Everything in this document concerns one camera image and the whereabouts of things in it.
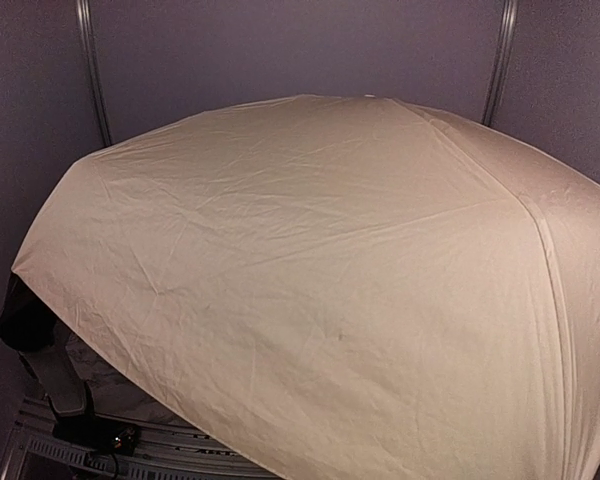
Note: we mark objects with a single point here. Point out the left aluminium frame post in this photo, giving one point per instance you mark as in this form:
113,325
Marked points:
87,36

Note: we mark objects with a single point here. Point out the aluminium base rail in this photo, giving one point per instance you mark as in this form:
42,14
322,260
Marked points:
163,451

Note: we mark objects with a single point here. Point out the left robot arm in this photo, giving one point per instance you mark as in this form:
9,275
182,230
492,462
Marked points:
35,332

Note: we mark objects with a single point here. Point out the cream and black umbrella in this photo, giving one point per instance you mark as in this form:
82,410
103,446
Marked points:
340,288

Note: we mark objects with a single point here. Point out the aluminium frame post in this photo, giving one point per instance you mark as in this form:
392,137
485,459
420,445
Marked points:
87,36
501,62

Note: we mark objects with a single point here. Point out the right aluminium frame post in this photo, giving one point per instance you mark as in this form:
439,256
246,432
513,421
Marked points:
501,62

